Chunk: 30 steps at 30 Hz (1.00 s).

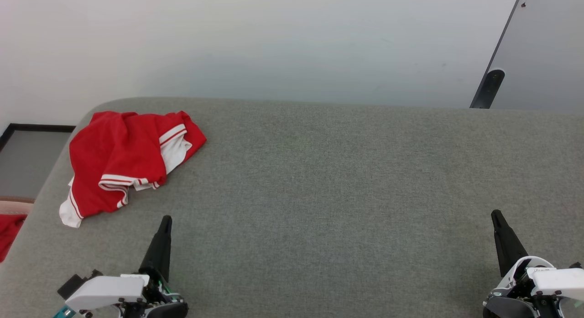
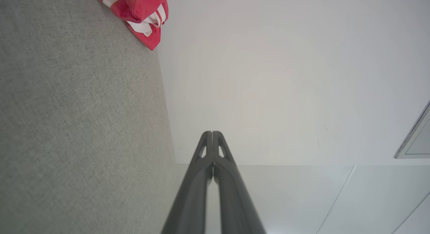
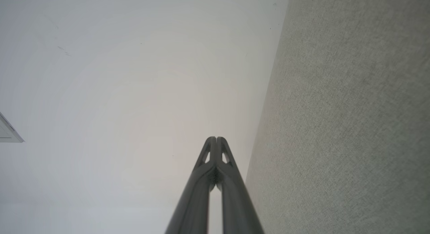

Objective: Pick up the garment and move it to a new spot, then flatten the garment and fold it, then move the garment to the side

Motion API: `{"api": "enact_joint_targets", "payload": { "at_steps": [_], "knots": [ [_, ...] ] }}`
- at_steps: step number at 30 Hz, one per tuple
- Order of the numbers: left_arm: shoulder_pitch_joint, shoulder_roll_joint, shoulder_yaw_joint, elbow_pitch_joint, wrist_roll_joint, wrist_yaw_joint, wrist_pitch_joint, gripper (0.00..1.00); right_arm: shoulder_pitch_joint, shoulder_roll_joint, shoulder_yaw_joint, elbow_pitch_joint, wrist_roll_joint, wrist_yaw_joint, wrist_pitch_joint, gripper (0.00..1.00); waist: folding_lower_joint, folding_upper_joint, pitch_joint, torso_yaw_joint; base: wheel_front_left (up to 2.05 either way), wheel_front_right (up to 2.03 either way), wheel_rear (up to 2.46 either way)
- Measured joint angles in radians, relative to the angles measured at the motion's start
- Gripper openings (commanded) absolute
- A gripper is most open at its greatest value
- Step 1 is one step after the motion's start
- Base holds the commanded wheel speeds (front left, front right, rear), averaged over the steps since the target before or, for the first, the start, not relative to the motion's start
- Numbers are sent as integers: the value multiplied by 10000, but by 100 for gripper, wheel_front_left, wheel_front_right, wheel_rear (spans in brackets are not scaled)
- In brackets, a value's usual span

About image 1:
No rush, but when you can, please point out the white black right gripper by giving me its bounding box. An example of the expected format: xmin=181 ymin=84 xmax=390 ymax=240
xmin=483 ymin=210 xmax=584 ymax=318

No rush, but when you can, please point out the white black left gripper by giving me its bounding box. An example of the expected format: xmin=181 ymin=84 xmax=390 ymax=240
xmin=65 ymin=215 xmax=189 ymax=318

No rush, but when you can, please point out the red white sports shirt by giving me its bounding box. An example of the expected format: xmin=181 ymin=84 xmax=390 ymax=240
xmin=59 ymin=110 xmax=207 ymax=229

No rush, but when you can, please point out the red cloth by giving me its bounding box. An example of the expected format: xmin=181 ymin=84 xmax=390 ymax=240
xmin=0 ymin=214 xmax=27 ymax=263

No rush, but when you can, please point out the black framed grey panel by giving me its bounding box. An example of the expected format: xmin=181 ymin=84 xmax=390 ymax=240
xmin=0 ymin=123 xmax=76 ymax=201

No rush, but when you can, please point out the grey board with dark edge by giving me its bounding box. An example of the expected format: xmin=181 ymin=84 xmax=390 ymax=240
xmin=469 ymin=0 xmax=584 ymax=113

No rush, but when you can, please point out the black metal bracket bar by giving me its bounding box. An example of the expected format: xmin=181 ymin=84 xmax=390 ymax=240
xmin=474 ymin=68 xmax=506 ymax=109

